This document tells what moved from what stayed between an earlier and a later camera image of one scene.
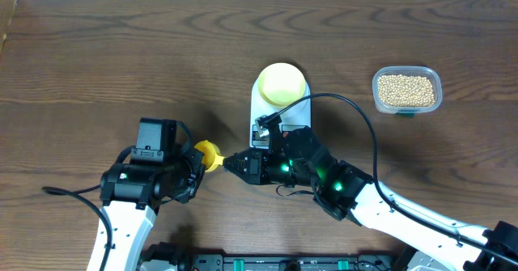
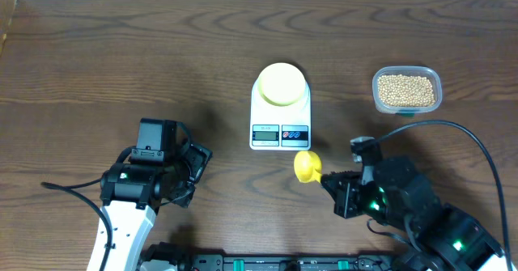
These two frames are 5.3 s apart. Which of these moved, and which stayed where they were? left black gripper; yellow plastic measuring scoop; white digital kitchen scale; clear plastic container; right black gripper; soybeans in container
Moved: yellow plastic measuring scoop; right black gripper
Stayed: clear plastic container; white digital kitchen scale; soybeans in container; left black gripper
